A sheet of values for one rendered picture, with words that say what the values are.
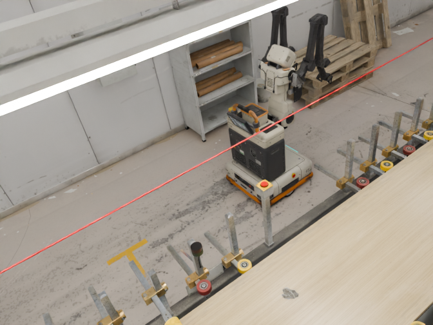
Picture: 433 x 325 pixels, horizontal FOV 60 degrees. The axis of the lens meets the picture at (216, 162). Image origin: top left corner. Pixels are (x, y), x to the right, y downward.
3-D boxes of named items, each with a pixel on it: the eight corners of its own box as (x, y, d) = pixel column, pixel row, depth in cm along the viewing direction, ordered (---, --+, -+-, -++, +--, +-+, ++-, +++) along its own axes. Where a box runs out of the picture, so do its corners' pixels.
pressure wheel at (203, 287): (196, 296, 212) (193, 284, 205) (208, 287, 215) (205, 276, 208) (204, 305, 206) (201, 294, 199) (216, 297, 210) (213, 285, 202)
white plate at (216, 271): (188, 296, 224) (185, 285, 218) (223, 271, 234) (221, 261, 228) (189, 296, 223) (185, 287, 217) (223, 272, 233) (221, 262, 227)
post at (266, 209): (264, 244, 246) (259, 193, 218) (270, 240, 248) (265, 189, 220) (269, 247, 243) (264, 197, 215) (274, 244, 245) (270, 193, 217)
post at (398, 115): (386, 164, 296) (395, 111, 267) (388, 162, 297) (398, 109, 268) (390, 166, 294) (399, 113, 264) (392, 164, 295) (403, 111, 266)
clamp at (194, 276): (185, 283, 217) (184, 278, 214) (205, 270, 222) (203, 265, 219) (191, 290, 213) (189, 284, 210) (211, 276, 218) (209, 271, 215)
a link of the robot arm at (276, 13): (269, 6, 328) (277, 8, 321) (280, 4, 335) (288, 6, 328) (265, 57, 352) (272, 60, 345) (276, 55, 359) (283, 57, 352)
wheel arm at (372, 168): (336, 153, 294) (336, 149, 292) (339, 151, 296) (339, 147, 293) (385, 180, 264) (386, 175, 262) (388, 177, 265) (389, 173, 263)
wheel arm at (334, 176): (313, 168, 285) (313, 164, 282) (316, 166, 286) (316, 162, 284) (361, 197, 255) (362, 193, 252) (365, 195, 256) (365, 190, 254)
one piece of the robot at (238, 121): (258, 140, 330) (248, 126, 313) (233, 126, 354) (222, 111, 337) (267, 131, 331) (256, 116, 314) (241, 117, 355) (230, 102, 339)
